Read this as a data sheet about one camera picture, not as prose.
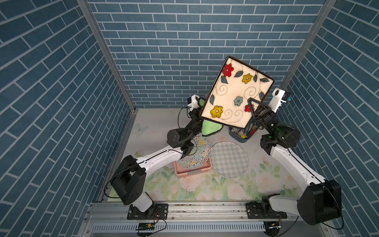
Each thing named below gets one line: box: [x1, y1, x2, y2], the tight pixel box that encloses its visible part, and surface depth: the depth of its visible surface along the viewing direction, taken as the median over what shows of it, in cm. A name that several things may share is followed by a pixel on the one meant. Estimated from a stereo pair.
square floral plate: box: [199, 55, 275, 129], surface depth 49 cm
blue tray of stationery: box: [228, 118, 260, 143], surface depth 104 cm
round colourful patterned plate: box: [177, 132, 213, 170], surface depth 90 cm
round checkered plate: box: [210, 141, 250, 179], surface depth 93 cm
